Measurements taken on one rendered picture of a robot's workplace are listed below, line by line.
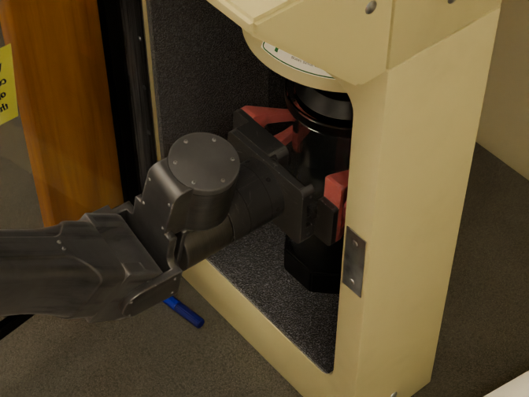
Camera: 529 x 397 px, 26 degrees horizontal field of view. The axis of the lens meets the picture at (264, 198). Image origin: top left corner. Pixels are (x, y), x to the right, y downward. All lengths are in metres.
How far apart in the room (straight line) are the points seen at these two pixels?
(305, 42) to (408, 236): 0.29
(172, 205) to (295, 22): 0.25
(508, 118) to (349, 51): 0.69
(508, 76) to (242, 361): 0.46
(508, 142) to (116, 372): 0.56
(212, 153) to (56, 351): 0.38
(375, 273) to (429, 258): 0.07
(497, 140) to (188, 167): 0.62
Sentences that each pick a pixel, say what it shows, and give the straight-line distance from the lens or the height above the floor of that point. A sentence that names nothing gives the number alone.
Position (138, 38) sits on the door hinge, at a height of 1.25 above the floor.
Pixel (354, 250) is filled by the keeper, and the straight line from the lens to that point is 0.91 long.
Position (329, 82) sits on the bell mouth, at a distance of 0.89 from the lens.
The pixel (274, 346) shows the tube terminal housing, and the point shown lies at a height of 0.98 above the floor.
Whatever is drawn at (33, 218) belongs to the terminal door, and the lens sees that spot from 1.09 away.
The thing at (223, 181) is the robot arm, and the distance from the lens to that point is 0.88.
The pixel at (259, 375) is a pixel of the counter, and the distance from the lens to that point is 1.17.
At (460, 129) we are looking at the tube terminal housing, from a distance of 0.89.
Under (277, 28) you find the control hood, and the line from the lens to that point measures 0.66.
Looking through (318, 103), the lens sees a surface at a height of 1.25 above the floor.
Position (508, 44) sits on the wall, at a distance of 1.34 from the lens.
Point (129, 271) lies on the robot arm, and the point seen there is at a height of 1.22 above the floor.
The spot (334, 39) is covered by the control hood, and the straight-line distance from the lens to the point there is 0.70.
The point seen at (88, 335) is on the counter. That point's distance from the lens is 1.21.
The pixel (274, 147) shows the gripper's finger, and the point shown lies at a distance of 0.99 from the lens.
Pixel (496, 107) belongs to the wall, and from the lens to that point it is 1.41.
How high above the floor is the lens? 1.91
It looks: 47 degrees down
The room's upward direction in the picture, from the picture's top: straight up
